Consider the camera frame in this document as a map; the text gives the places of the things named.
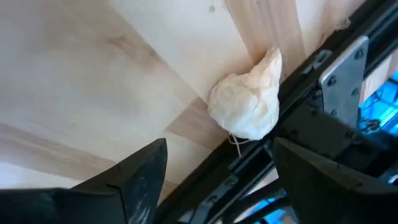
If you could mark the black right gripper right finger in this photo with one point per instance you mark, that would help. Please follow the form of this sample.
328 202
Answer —
320 193

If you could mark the white cloth bag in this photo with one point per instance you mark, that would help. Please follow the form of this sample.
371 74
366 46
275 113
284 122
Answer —
245 105

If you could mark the silver bracket plate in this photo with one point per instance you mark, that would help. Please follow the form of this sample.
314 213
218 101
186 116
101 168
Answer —
342 81

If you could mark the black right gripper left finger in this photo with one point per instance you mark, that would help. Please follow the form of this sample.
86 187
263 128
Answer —
133 189

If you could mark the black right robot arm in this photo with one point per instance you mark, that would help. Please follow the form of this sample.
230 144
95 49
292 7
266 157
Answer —
329 137

